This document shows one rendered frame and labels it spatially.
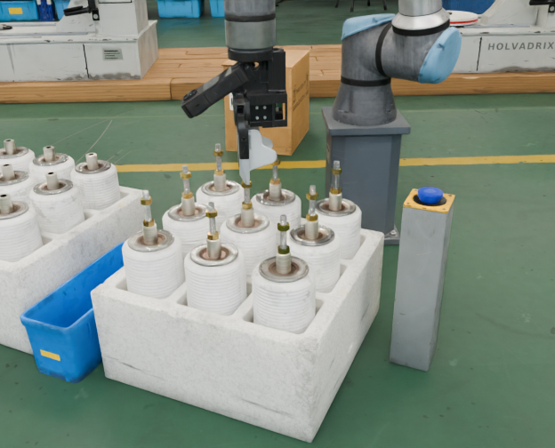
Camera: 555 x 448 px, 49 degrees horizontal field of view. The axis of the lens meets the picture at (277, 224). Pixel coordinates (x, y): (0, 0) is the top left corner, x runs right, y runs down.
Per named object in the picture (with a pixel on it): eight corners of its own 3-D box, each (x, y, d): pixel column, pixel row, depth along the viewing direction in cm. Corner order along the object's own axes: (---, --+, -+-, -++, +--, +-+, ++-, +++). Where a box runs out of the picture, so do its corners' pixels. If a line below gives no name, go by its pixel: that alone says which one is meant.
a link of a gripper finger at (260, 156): (277, 187, 97) (276, 129, 94) (241, 189, 96) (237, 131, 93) (276, 182, 100) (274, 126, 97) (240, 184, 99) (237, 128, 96)
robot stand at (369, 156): (318, 213, 165) (321, 106, 152) (386, 212, 166) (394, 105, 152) (325, 246, 149) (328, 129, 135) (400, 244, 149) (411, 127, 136)
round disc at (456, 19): (406, 20, 308) (407, 8, 305) (465, 19, 309) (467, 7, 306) (421, 29, 281) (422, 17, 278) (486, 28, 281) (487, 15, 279)
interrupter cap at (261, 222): (252, 212, 109) (252, 208, 109) (278, 226, 104) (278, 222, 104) (217, 224, 105) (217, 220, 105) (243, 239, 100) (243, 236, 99)
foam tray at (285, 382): (213, 272, 138) (207, 200, 130) (379, 309, 124) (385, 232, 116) (104, 378, 107) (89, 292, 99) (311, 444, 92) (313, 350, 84)
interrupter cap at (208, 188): (198, 197, 115) (198, 195, 115) (203, 182, 122) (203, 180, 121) (238, 197, 115) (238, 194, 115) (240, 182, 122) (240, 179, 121)
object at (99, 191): (101, 229, 143) (90, 157, 135) (134, 236, 139) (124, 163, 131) (74, 247, 135) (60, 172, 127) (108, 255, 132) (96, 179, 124)
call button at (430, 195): (419, 196, 99) (420, 184, 99) (444, 199, 98) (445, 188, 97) (414, 204, 96) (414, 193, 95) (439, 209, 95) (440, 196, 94)
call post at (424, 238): (398, 340, 115) (412, 189, 101) (435, 348, 113) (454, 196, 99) (389, 362, 109) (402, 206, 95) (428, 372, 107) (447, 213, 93)
